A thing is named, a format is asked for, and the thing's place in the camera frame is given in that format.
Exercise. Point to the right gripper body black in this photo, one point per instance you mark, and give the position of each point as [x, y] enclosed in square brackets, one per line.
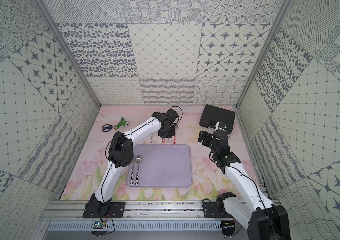
[208, 141]

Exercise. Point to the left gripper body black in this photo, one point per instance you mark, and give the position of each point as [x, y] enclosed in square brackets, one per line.
[167, 134]

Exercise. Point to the cow pattern handle spoon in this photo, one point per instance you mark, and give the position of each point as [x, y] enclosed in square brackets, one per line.
[138, 161]

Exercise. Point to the cow pattern handle fork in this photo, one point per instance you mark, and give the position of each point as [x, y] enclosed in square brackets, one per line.
[132, 177]

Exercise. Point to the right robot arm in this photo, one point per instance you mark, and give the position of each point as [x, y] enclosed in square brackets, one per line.
[262, 219]

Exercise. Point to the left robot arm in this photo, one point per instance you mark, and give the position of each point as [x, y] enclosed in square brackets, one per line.
[120, 150]

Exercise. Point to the black plastic tool case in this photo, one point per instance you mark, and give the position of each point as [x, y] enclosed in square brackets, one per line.
[212, 115]

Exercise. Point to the lavender plastic tray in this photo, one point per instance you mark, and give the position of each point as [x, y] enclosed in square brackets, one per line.
[163, 166]

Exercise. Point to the right circuit board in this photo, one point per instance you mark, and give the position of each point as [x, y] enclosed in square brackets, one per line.
[228, 228]

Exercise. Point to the left green circuit board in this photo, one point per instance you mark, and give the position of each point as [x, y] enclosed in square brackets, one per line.
[99, 225]

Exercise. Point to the pink strawberry handle spoon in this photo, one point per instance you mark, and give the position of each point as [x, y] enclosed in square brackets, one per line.
[175, 137]

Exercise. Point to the green handled tool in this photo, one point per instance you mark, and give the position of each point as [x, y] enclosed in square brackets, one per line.
[122, 123]

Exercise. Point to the blue handled scissors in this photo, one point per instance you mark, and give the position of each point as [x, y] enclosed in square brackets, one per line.
[107, 128]

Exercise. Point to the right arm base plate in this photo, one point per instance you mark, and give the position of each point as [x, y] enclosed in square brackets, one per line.
[212, 210]

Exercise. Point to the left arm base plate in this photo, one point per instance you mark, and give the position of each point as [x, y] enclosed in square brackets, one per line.
[96, 210]

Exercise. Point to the white slotted cable duct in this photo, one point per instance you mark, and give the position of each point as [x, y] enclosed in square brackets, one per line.
[179, 225]

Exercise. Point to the aluminium mounting rail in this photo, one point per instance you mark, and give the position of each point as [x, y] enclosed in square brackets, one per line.
[134, 210]

